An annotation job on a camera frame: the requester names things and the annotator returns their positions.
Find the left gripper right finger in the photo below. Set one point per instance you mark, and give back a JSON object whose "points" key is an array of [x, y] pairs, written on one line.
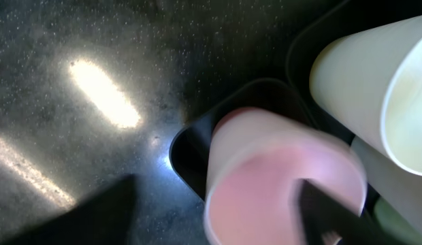
{"points": [[326, 214]]}

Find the pink cup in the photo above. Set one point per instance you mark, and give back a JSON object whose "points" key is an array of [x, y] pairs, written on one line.
{"points": [[258, 190]]}

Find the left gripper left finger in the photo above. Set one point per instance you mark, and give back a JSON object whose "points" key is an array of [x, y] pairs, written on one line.
{"points": [[95, 217]]}

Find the black tray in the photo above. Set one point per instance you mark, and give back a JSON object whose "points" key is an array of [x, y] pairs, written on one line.
{"points": [[194, 160]]}

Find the white cup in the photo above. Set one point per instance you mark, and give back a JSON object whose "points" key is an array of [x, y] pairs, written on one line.
{"points": [[360, 85]]}

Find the grey cup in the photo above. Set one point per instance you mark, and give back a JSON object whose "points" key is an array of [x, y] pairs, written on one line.
{"points": [[401, 190]]}

